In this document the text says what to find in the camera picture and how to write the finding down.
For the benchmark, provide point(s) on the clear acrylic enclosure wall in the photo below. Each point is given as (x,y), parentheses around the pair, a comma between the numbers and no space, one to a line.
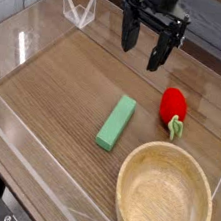
(58,85)

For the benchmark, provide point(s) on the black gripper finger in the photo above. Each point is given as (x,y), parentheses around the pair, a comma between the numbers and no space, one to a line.
(161,52)
(130,28)

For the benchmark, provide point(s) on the green rectangular block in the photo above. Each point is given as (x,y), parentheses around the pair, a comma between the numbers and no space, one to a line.
(115,123)

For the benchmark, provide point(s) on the wooden bowl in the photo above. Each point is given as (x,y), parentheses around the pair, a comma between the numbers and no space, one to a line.
(159,181)

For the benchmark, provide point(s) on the red plush strawberry toy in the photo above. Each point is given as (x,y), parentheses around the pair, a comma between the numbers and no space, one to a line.
(173,109)

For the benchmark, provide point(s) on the clear acrylic corner bracket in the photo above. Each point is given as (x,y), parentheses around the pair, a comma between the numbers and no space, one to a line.
(80,16)

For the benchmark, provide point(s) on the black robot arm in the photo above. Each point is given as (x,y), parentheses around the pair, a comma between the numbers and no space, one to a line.
(165,17)

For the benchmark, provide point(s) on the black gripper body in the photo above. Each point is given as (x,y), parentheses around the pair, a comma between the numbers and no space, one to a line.
(161,15)

